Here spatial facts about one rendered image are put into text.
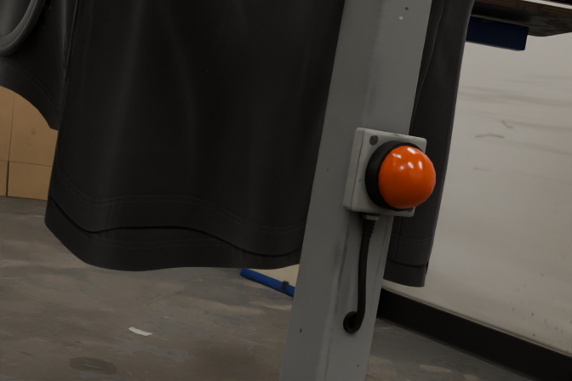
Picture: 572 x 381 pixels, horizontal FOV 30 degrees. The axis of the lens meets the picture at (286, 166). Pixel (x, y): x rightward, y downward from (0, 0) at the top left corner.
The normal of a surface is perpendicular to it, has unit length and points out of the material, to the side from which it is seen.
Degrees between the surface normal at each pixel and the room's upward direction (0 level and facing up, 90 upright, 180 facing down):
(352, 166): 90
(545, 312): 90
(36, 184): 73
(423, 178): 80
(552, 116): 90
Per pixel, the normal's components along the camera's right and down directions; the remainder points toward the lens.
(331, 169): -0.80, -0.11
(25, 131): 0.59, -0.07
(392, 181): -0.51, 0.11
